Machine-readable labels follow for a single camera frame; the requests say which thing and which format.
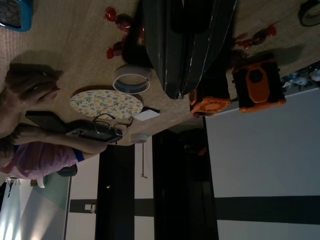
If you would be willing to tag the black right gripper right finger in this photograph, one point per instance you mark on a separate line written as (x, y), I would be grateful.
(215, 37)

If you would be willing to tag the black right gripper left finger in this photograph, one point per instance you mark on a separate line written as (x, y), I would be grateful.
(162, 37)

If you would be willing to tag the red wrapped candy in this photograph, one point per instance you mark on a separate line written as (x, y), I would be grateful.
(124, 22)
(114, 50)
(243, 42)
(110, 13)
(263, 33)

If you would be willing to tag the wide white tape roll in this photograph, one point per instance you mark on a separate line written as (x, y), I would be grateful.
(120, 75)

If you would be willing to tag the orange and black box device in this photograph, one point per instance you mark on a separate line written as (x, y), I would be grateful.
(257, 85)

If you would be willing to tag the orange handheld fan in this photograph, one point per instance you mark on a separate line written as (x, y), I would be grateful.
(210, 106)

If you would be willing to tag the white card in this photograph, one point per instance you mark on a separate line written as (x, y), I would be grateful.
(146, 114)

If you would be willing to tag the round floral plate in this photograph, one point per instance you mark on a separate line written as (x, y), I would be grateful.
(105, 102)

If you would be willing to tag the crumpled paper pile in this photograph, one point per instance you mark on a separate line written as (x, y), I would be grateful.
(300, 77)

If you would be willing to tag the small white tape roll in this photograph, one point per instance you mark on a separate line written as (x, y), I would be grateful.
(138, 138)

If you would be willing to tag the dark framed eyeglasses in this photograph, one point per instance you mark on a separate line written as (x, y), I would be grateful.
(100, 127)

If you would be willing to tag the black handheld device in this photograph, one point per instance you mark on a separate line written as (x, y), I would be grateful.
(87, 133)

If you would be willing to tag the blue plastic basket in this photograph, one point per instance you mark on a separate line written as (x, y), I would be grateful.
(25, 15)

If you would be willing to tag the person in pink shirt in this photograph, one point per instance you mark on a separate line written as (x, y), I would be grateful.
(30, 85)

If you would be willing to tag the black smartphone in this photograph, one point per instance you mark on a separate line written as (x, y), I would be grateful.
(45, 121)

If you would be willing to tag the wall switch plate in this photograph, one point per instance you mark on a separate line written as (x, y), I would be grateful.
(90, 208)

